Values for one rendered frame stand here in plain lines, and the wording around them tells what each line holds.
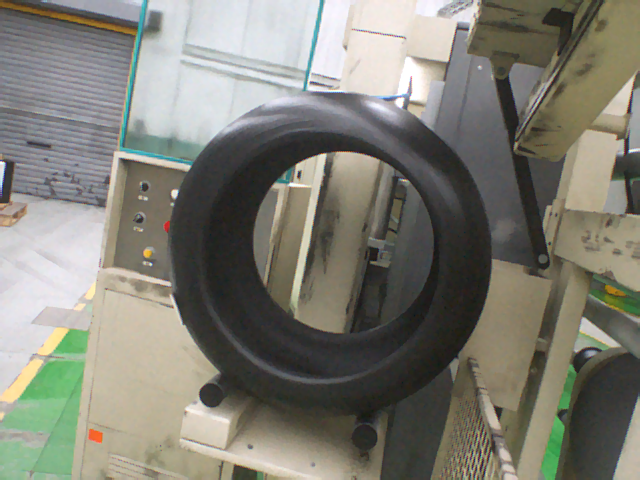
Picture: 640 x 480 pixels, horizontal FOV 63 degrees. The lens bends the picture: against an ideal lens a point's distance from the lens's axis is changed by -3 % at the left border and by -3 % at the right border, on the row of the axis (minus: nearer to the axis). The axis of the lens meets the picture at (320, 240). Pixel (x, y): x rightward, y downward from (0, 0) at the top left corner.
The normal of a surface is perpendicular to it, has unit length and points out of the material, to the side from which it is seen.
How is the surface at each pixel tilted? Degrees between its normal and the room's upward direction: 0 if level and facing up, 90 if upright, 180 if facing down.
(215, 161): 84
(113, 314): 90
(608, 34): 162
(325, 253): 90
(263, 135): 81
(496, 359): 90
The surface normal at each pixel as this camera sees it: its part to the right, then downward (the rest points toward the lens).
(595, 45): -0.24, 0.95
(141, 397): -0.17, 0.10
